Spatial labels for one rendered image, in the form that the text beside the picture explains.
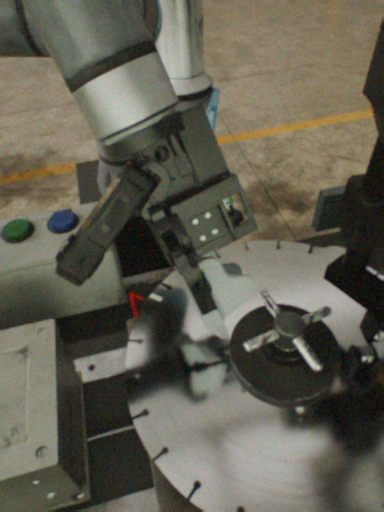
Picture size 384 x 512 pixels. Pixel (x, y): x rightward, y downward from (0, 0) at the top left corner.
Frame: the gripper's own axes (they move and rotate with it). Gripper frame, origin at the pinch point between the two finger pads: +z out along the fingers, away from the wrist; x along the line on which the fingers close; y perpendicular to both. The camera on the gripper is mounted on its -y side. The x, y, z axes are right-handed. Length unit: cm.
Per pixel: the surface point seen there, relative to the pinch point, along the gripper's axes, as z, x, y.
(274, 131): 23, 206, 100
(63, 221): -11.6, 31.1, -11.6
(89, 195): -10, 62, -8
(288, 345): 3.2, -3.8, 5.5
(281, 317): 0.8, -2.7, 6.2
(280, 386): 6.3, -4.5, 3.0
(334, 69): 12, 259, 181
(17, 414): 1.1, 6.2, -22.8
